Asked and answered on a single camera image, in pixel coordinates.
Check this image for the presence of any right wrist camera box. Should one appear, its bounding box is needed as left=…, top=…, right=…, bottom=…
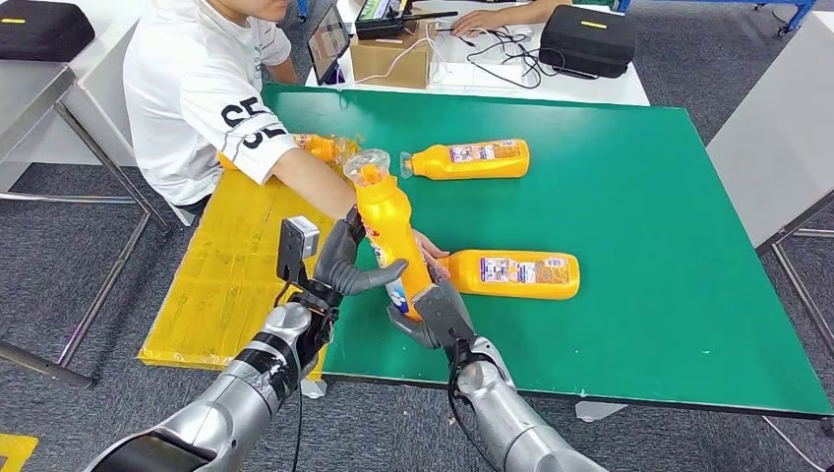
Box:
left=411, top=279, right=476, bottom=348

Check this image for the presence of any steel frame table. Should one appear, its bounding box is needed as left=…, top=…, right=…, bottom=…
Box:
left=0, top=61, right=172, bottom=392

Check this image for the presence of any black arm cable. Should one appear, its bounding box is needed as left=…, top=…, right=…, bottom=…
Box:
left=446, top=341, right=487, bottom=472
left=273, top=279, right=308, bottom=472

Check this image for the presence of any orange detergent bottle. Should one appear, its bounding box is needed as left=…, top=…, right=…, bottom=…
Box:
left=398, top=138, right=531, bottom=182
left=438, top=249, right=581, bottom=302
left=216, top=133, right=358, bottom=172
left=343, top=147, right=437, bottom=324

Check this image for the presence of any black tablet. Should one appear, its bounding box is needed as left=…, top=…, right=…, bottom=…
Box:
left=306, top=3, right=352, bottom=88

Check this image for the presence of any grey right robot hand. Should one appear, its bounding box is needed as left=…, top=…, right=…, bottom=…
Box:
left=387, top=262, right=484, bottom=358

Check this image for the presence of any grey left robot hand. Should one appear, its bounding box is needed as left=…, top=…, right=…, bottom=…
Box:
left=311, top=206, right=410, bottom=298

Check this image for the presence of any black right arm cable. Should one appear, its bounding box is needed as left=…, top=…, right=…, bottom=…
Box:
left=446, top=341, right=487, bottom=472

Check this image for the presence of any black cable tangle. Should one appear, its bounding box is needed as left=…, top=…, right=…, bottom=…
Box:
left=435, top=25, right=568, bottom=91

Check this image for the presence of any person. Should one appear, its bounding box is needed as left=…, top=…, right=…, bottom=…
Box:
left=450, top=0, right=578, bottom=38
left=122, top=0, right=452, bottom=278

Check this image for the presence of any white side table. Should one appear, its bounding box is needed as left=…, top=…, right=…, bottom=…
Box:
left=706, top=9, right=834, bottom=366

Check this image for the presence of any brown cardboard box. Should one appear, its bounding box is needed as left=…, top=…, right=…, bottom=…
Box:
left=349, top=21, right=437, bottom=90

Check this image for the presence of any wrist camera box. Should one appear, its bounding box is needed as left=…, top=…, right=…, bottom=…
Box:
left=411, top=279, right=476, bottom=348
left=275, top=215, right=322, bottom=288

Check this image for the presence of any white floor cable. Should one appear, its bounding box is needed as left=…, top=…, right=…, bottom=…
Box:
left=760, top=415, right=834, bottom=472

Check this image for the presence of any person's right hand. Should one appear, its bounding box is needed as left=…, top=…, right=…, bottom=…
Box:
left=411, top=229, right=452, bottom=278

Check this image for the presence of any black radio device with antenna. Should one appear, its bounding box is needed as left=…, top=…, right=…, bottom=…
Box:
left=354, top=0, right=460, bottom=41

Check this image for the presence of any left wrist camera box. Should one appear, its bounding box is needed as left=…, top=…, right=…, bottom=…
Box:
left=275, top=215, right=322, bottom=288

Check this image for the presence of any black carrying case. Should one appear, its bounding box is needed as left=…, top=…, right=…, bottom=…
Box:
left=539, top=5, right=640, bottom=81
left=0, top=0, right=96, bottom=63

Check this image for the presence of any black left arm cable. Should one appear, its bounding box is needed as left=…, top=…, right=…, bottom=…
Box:
left=273, top=279, right=308, bottom=472

